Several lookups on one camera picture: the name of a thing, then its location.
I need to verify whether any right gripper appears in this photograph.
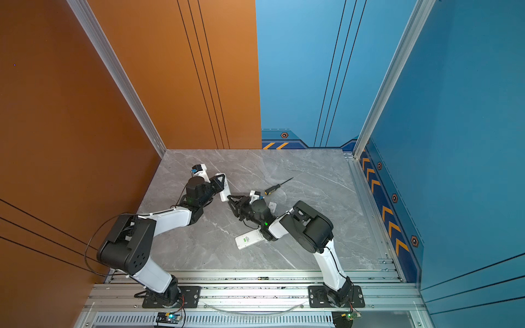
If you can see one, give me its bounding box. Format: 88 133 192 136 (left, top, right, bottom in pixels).
227 196 265 230

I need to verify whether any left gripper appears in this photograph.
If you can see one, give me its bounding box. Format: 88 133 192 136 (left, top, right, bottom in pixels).
199 174 225 210

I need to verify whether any black yellow screwdriver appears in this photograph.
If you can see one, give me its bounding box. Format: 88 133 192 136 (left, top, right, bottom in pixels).
265 178 293 195

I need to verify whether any white TCL remote control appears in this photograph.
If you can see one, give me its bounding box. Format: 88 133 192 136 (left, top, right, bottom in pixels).
235 230 265 250

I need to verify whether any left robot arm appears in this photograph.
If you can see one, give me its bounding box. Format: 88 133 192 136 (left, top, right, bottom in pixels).
97 173 228 308

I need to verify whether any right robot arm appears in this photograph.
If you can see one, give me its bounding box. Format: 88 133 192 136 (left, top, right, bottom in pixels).
228 195 355 308

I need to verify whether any left green circuit board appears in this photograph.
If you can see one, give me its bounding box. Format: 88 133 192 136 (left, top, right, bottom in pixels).
154 312 184 327

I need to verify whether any green circuit board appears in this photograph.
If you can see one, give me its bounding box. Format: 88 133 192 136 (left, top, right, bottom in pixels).
332 311 362 328
154 312 184 327

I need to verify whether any right green circuit board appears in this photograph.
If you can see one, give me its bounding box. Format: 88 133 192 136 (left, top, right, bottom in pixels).
332 311 362 328

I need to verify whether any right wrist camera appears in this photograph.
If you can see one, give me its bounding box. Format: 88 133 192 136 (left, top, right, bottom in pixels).
250 190 263 204

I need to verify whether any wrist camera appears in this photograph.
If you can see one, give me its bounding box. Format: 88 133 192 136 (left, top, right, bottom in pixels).
250 190 263 204
191 164 210 183

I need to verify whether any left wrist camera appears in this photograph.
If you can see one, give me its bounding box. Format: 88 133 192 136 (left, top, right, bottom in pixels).
191 164 210 183

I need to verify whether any aluminium rail frame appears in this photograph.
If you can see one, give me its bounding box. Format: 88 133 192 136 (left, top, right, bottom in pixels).
75 264 433 327

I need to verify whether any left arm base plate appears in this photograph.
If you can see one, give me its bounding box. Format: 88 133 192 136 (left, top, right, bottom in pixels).
135 286 202 309

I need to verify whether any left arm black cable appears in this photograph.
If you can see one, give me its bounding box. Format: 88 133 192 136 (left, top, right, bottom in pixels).
83 212 136 277

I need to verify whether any clear cable on rail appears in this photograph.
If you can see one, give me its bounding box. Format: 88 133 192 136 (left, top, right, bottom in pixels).
204 302 305 316

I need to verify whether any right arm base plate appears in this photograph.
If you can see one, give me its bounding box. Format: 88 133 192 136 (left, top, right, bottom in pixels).
308 285 366 308

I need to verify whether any left aluminium corner post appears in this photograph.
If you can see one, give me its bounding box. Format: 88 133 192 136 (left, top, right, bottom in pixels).
67 0 167 159

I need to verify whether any aluminium corner post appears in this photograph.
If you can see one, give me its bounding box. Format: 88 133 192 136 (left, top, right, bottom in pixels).
352 0 436 160
67 0 167 159

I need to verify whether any right aluminium corner post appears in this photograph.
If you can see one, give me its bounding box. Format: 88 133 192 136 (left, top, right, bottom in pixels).
352 0 436 160

